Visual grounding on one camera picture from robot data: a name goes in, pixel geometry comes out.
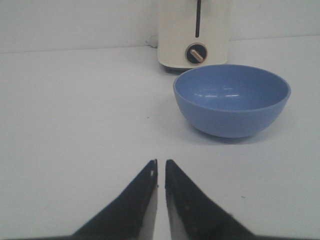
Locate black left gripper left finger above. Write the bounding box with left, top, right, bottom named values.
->
left=72, top=159, right=159, bottom=238

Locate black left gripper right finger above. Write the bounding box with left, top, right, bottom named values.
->
left=164, top=159, right=257, bottom=238

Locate blue plastic bowl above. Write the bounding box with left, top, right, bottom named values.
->
left=173, top=64, right=291, bottom=138

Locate cream two-slot toaster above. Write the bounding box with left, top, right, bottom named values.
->
left=157, top=0, right=233, bottom=70

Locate white toaster power cable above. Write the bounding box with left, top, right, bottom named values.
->
left=144, top=34, right=159, bottom=49

